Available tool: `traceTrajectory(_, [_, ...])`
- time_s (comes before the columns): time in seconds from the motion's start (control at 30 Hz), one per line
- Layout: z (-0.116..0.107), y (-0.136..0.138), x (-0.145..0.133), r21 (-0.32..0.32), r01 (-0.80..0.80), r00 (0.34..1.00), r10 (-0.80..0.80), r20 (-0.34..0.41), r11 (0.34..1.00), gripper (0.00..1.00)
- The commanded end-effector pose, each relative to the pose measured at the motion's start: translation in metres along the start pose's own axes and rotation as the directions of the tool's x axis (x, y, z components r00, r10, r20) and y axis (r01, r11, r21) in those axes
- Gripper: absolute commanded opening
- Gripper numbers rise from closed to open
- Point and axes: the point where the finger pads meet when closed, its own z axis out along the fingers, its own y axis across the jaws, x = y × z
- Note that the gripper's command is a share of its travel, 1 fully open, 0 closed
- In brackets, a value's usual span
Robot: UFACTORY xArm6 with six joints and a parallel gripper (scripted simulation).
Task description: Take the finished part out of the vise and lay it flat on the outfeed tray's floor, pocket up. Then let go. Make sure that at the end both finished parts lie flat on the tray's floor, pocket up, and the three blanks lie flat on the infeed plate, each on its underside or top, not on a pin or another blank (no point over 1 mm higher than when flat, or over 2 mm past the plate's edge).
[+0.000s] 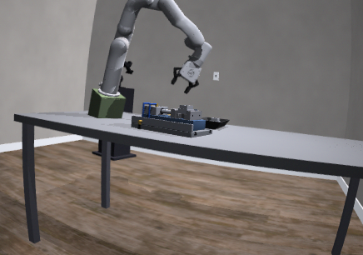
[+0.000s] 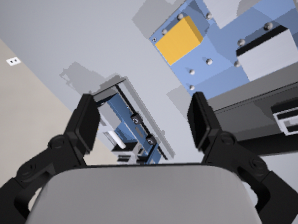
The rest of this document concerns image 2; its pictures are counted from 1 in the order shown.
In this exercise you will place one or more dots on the yellow rectangular block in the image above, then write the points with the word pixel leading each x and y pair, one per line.
pixel 181 39

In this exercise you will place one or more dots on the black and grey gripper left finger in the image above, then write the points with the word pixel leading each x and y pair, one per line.
pixel 64 151

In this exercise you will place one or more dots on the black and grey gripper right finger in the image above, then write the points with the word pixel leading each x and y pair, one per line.
pixel 277 201

